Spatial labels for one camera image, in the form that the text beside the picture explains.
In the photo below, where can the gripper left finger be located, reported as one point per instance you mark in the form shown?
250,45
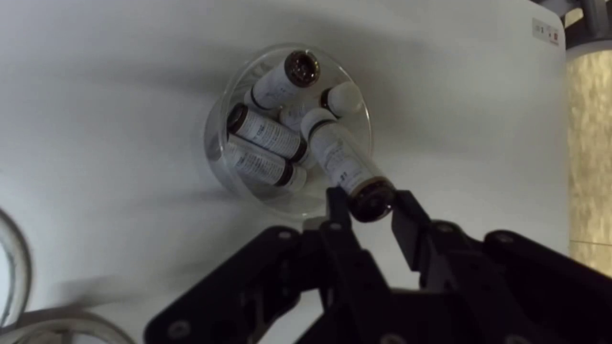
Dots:
344,267

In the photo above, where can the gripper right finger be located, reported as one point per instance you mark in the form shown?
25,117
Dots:
478,277

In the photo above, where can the brown bottle with white label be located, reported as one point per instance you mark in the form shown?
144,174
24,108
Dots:
342,157
260,165
345,98
279,86
267,134

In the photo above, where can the clear glass bowl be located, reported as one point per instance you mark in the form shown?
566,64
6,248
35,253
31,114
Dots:
224,157

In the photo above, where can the clear plastic tray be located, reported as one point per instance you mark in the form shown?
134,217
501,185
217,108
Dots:
19,267

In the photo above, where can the white sticker label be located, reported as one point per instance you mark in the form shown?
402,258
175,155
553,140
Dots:
546,31

